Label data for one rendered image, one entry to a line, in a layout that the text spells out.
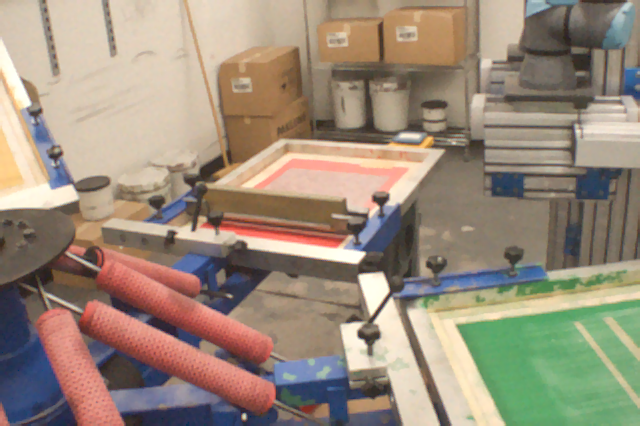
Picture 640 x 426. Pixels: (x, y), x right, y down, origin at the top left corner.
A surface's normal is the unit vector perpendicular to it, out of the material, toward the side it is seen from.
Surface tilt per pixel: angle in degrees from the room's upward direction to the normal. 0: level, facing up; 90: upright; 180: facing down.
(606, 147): 90
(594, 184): 90
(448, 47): 90
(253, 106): 91
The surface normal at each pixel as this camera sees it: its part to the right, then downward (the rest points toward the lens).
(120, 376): -0.07, -0.91
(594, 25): -0.64, 0.36
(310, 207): -0.41, 0.40
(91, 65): 0.91, 0.10
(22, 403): 0.44, -0.16
